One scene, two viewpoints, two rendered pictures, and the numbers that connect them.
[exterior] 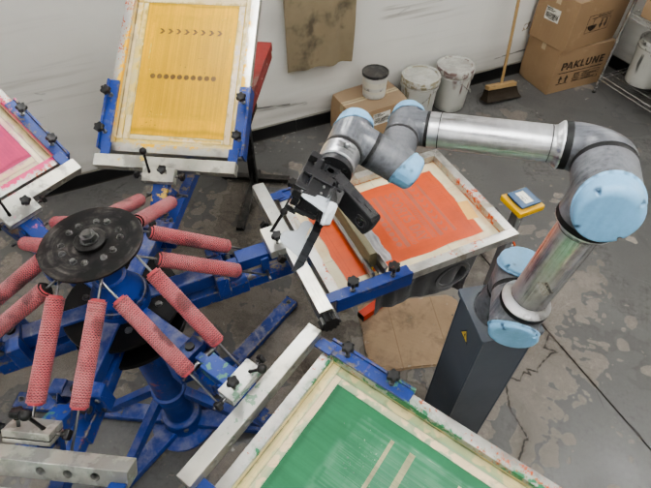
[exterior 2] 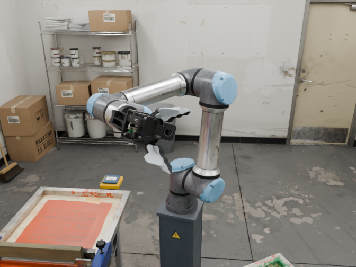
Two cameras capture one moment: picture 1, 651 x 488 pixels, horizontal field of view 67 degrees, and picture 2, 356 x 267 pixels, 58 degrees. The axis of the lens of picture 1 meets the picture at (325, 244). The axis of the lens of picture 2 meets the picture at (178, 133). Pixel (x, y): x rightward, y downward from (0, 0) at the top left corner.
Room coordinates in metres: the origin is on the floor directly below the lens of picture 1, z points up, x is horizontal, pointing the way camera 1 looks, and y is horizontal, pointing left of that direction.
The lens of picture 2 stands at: (0.20, 0.62, 2.08)
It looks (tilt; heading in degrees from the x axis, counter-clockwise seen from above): 22 degrees down; 299
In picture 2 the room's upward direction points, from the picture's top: straight up
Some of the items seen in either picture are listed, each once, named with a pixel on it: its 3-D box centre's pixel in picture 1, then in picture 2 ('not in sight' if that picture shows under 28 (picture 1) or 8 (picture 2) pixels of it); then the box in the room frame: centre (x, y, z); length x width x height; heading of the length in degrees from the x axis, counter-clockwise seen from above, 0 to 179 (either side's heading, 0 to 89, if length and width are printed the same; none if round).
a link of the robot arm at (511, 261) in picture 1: (516, 275); (183, 174); (0.80, -0.50, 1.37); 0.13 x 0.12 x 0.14; 163
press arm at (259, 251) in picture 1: (259, 254); not in sight; (1.17, 0.24, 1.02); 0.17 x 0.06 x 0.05; 114
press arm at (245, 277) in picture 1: (294, 264); not in sight; (1.23, 0.12, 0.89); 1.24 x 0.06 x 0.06; 114
